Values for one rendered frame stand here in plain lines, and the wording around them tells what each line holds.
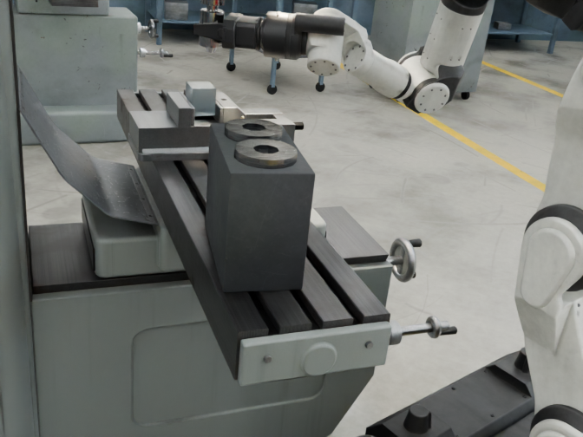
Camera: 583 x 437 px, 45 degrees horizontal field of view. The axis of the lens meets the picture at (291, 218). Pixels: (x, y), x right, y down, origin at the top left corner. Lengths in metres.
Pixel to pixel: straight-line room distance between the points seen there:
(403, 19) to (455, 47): 4.39
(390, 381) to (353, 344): 1.52
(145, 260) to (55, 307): 0.19
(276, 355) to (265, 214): 0.19
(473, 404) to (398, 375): 1.06
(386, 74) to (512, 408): 0.73
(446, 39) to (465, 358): 1.51
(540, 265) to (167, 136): 0.78
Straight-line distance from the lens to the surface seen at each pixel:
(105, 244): 1.43
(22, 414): 1.56
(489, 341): 2.88
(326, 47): 1.40
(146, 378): 1.62
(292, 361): 0.99
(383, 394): 2.47
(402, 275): 1.85
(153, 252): 1.45
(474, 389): 1.57
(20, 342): 1.47
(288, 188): 0.98
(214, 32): 1.44
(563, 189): 1.22
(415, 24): 5.86
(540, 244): 1.20
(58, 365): 1.55
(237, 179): 0.96
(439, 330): 1.81
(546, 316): 1.24
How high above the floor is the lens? 1.49
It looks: 25 degrees down
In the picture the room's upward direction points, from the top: 6 degrees clockwise
